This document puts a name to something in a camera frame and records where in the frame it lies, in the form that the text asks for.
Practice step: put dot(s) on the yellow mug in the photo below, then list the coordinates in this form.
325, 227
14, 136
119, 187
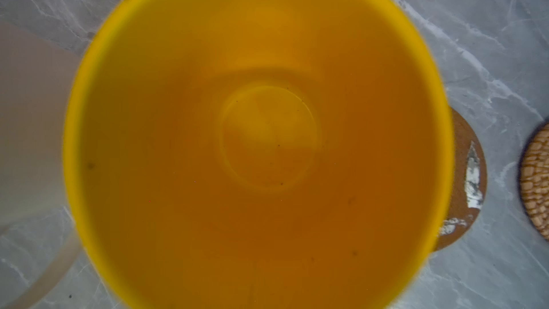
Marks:
258, 153

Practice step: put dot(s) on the dark brown round coaster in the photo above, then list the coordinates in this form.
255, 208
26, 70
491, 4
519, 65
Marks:
469, 184

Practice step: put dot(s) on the cream white mug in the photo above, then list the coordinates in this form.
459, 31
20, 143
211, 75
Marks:
36, 80

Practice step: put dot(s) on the woven rattan round coaster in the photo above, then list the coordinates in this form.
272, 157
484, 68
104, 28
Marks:
533, 180

